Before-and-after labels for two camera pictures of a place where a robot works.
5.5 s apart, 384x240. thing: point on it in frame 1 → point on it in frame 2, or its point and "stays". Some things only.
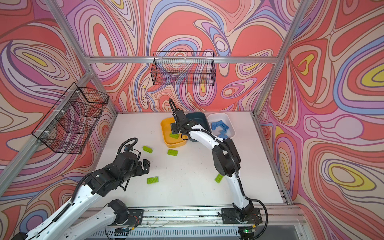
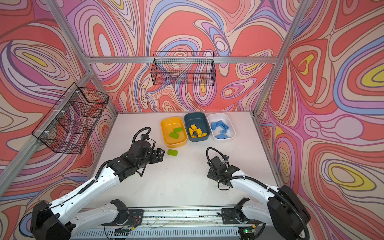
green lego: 176,136 stays
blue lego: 223,134 stays
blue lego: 219,123 stays
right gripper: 173,128 → 211,174
